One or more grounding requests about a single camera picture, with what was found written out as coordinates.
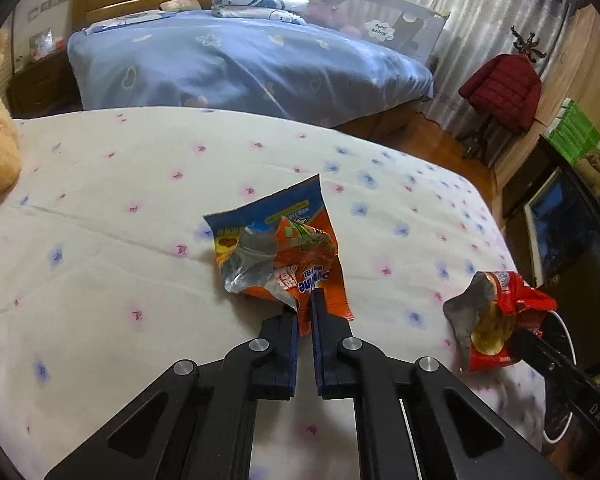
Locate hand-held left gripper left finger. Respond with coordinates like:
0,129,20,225
44,307,301,480

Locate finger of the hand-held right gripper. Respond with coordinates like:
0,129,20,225
509,330,582,387

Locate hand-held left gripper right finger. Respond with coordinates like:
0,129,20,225
310,292,566,480

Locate red chip bag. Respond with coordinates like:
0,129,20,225
442,270,559,374

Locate orange blue snack wrapper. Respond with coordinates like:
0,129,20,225
203,173,356,339

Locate white floral bedsheet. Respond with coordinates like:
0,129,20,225
0,106,567,480

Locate stack of green boxes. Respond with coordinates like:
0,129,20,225
549,98,600,167

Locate red puffer jacket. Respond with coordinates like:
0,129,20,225
458,53,544,134

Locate bed with blue cover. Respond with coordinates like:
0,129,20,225
66,9,435,129

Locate wooden coat rack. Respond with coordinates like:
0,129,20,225
459,24,549,162

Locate folded blue white quilt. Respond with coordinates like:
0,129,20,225
211,0,311,24

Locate white patterned curtain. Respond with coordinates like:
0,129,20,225
300,0,587,137

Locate wooden nightstand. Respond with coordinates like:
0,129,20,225
6,52,83,117

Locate grey bed guard rail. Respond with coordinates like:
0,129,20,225
289,0,452,69

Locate photo frame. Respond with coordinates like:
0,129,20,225
28,29,56,59

